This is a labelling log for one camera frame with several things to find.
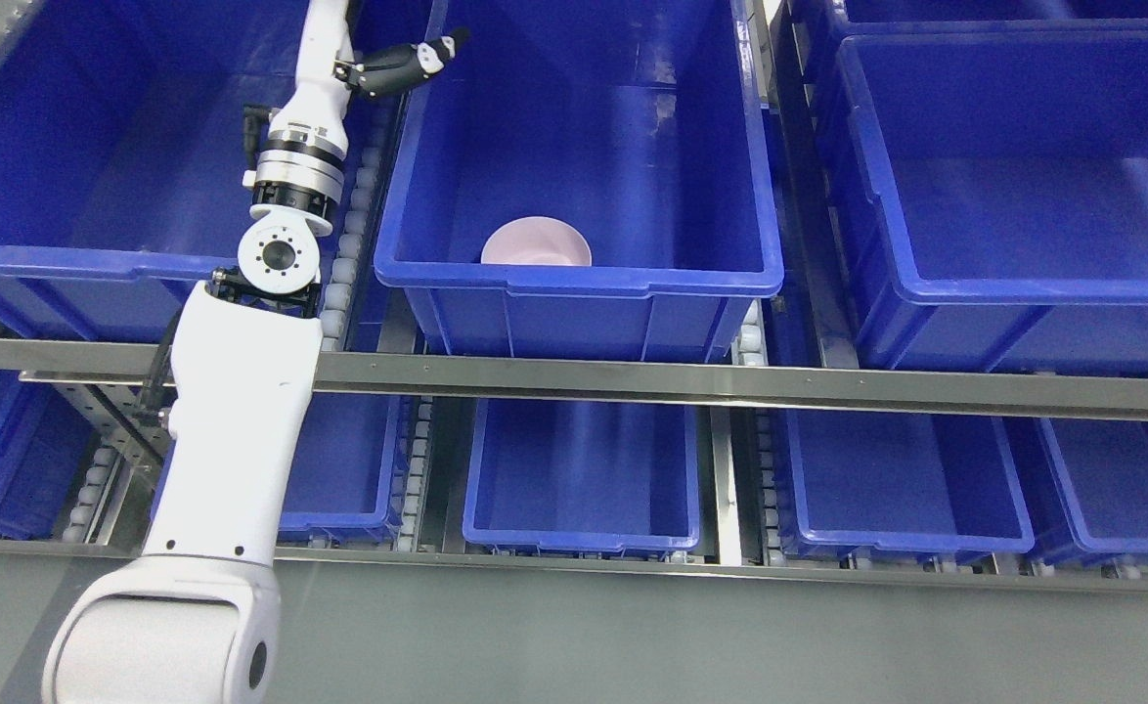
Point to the blue bin far left lower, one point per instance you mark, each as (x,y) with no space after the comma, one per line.
(43,440)

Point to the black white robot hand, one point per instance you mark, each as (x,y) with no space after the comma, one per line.
(393,64)

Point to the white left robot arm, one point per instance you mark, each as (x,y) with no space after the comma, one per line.
(196,617)

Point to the blue bin lower middle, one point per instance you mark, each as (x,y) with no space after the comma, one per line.
(571,477)

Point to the pink bowl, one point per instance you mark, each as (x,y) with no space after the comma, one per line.
(536,241)

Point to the blue bin upper right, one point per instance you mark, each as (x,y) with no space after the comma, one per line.
(988,165)

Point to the blue bin lower far right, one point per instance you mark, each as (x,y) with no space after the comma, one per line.
(1085,484)

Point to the blue bin upper left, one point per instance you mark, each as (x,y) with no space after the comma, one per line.
(122,156)

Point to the blue bin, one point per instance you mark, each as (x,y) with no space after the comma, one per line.
(571,477)
(347,479)
(988,165)
(636,122)
(1085,484)
(895,485)
(122,156)
(43,440)

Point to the blue bin upper middle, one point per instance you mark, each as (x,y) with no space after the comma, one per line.
(636,122)

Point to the steel shelf rail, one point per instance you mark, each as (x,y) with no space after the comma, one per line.
(1003,395)

